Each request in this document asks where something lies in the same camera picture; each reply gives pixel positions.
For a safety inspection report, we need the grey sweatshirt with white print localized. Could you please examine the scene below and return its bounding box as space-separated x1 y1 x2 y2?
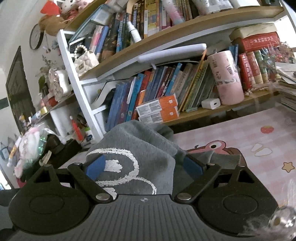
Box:
86 120 243 198

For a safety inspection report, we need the red bottle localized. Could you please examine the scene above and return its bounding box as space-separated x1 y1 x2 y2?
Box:
70 116 84 142

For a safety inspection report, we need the lower orange white box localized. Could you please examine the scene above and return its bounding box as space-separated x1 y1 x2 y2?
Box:
138 106 180 124

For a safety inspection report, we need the orange white box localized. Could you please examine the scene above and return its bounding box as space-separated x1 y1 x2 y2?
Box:
136 94 178 117
138 106 180 124

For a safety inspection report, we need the white charger adapter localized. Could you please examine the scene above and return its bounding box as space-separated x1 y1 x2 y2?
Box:
201 98 221 110

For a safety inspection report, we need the pink cartoon desk mat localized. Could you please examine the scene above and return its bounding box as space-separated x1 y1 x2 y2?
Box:
60 105 296 207

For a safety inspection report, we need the upper orange white box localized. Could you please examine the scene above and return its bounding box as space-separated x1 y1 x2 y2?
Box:
136 94 178 117

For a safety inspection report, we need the floral wrapped white bundle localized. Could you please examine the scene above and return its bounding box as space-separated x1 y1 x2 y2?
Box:
49 68 73 102

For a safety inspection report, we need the dark framed door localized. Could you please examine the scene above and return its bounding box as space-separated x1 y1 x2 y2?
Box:
6 46 36 133

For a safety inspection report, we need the pink cylindrical container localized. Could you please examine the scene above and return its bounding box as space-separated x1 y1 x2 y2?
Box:
208 50 244 105

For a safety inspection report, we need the white quilted pearl handbag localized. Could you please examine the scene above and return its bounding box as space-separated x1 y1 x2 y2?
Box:
74 44 99 77

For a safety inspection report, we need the white wooden bookshelf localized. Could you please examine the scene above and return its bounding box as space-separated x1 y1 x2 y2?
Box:
57 6 285 141

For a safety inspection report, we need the white spray bottle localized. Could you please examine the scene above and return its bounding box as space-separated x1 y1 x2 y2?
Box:
127 21 142 43

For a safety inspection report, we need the red hardcover book lying flat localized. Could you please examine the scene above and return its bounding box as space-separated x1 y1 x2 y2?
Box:
231 32 280 53

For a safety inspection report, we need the brown plush toy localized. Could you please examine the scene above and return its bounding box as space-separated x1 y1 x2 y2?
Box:
38 15 67 37

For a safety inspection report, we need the round wall clock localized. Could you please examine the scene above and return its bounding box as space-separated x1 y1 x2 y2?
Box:
29 24 44 50

